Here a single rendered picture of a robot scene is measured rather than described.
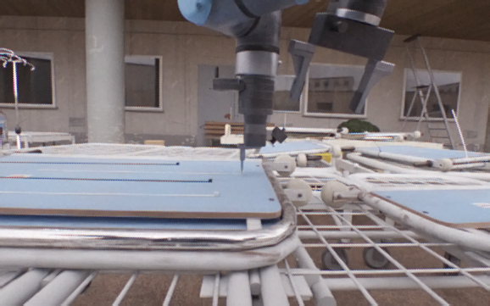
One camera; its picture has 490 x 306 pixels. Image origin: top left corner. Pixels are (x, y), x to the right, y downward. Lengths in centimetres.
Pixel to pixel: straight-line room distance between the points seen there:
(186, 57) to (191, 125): 174
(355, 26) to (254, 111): 22
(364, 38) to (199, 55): 628
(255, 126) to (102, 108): 432
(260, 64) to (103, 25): 457
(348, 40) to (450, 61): 848
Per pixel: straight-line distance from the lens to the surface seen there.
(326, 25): 46
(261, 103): 49
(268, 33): 50
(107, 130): 470
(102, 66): 480
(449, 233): 49
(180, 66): 668
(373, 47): 50
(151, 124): 670
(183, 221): 38
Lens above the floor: 67
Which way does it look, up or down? 6 degrees down
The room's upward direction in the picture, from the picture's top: 2 degrees clockwise
